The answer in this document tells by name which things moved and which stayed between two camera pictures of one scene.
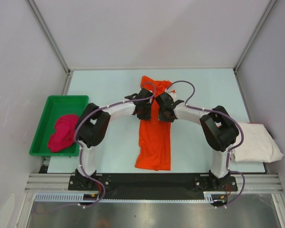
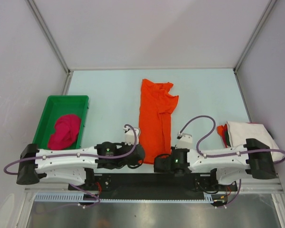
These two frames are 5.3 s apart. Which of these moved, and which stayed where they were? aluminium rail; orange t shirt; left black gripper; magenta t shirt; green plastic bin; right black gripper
Moved: right black gripper; left black gripper
Stayed: green plastic bin; orange t shirt; aluminium rail; magenta t shirt
